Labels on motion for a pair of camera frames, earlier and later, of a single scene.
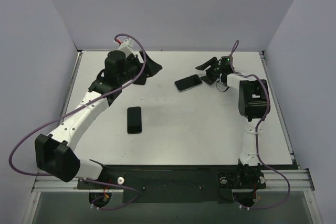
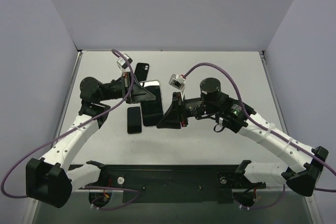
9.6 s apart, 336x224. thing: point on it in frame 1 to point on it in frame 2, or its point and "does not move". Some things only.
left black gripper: (143, 67) to (126, 87)
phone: (188, 83) to (153, 110)
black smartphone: (134, 120) does not move
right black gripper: (213, 70) to (179, 109)
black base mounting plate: (175, 183) does not move
